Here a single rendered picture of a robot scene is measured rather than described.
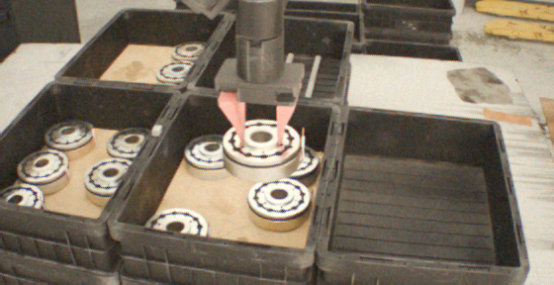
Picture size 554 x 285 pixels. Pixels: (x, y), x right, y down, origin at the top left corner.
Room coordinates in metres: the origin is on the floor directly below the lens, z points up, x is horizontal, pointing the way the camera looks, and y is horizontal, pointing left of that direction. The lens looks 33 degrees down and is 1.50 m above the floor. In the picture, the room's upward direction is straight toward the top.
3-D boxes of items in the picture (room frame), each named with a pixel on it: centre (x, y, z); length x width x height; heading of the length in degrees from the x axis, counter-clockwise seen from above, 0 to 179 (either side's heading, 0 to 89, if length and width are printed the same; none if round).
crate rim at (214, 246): (0.80, 0.06, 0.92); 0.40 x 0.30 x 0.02; 170
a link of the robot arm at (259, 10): (0.68, 0.01, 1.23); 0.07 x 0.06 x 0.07; 173
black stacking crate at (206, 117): (0.80, 0.06, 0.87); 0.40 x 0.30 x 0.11; 170
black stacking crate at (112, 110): (0.85, 0.35, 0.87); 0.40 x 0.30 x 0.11; 170
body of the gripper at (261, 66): (0.67, 0.01, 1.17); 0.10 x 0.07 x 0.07; 80
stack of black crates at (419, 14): (2.47, -0.59, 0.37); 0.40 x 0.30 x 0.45; 84
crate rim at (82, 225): (0.85, 0.35, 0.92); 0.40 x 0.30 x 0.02; 170
